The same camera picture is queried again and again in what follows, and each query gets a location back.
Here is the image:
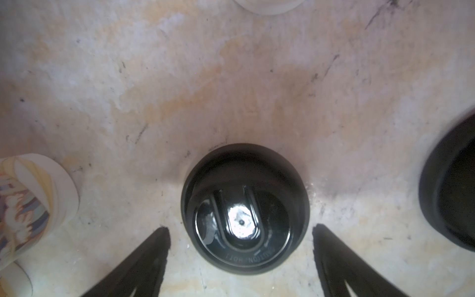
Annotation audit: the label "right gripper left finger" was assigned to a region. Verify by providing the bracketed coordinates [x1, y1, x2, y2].
[83, 227, 171, 297]

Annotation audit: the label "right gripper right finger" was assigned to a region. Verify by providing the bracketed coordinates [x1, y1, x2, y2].
[312, 224, 406, 297]

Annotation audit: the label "black cup lid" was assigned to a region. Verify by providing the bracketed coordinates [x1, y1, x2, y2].
[181, 144, 310, 275]
[418, 113, 475, 252]

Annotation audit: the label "tall paper cup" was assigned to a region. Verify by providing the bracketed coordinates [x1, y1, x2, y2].
[1, 153, 80, 269]

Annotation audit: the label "paper cup red flowers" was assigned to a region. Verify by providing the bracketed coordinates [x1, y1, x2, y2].
[235, 0, 304, 16]

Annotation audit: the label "black cup lid front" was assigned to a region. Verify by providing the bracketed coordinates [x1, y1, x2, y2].
[418, 113, 475, 252]

